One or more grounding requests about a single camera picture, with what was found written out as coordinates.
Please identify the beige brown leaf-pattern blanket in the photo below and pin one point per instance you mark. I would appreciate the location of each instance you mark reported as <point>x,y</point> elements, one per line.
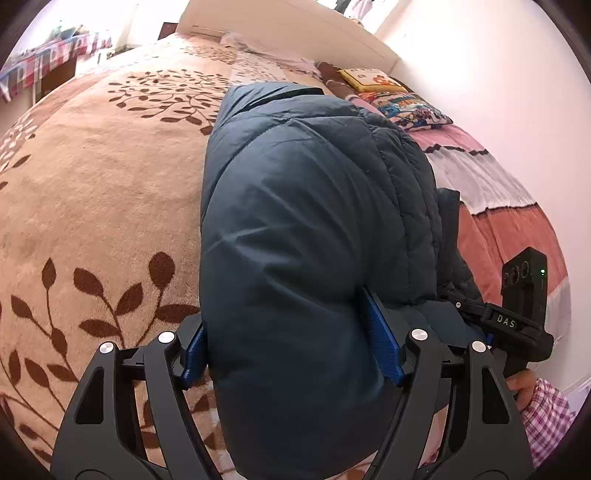
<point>100,194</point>

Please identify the colourful cartoon pillow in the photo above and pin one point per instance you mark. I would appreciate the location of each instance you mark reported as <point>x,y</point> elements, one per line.
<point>407,110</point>

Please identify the red plaid tablecloth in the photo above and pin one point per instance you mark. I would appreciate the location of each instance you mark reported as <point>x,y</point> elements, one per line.
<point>28,70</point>

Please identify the pink plaid shirt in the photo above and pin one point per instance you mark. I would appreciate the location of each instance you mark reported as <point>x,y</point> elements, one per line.
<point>546,419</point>

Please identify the yellow patterned pillow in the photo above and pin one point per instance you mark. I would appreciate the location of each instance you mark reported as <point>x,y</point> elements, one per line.
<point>371,80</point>

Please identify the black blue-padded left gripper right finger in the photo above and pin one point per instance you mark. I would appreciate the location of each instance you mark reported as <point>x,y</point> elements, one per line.
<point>455,418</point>

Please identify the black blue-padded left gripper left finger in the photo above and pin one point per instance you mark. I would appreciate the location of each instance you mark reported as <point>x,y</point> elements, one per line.
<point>128,417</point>

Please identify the dark navy puffer jacket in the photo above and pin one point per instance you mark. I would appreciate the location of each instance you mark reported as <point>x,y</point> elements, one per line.
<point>307,199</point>

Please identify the cream wooden headboard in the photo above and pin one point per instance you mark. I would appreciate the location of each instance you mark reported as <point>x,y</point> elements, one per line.
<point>303,27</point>

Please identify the light pink crumpled cloth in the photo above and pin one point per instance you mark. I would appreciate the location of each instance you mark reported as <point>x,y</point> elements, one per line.
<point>283,56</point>

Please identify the person's right hand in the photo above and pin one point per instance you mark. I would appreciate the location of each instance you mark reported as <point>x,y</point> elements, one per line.
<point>522,385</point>

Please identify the pink striped folded blanket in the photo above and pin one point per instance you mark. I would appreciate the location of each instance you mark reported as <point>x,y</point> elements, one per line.
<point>498,219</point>

